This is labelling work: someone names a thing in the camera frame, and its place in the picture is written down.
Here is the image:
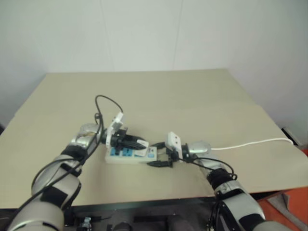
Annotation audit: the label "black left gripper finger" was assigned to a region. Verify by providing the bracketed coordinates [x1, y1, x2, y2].
[126, 135, 146, 143]
[122, 141, 143, 150]

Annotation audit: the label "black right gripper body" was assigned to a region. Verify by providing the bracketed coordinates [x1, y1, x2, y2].
[165, 146, 180, 167]

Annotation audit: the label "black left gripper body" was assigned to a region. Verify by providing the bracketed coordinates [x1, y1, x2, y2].
[111, 129, 128, 154]

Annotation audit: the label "white charger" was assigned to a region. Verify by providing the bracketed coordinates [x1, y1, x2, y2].
[136, 141, 151, 157]

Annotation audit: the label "white power strip blue sockets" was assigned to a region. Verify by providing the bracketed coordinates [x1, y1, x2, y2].
[104, 144, 158, 165]

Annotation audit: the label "dark rounded shape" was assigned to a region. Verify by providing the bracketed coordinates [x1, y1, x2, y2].
[112, 222, 136, 231]

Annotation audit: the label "metal clamp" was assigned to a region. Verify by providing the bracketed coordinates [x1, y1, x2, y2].
[77, 216, 94, 231]

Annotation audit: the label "grey cloth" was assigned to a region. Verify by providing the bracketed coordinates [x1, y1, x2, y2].
[263, 190, 308, 231]

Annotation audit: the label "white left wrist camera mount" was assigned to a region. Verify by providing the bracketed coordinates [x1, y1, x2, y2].
[105, 112, 126, 148]

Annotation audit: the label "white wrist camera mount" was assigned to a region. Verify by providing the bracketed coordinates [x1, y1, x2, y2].
[165, 131, 183, 157]
[105, 112, 126, 148]

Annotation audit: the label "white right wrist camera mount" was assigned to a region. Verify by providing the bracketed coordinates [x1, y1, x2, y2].
[165, 131, 183, 157]

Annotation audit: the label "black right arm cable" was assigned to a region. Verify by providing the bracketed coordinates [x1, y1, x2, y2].
[187, 156, 238, 231]

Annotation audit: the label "white power cord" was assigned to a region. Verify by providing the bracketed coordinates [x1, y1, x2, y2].
[210, 137, 295, 151]

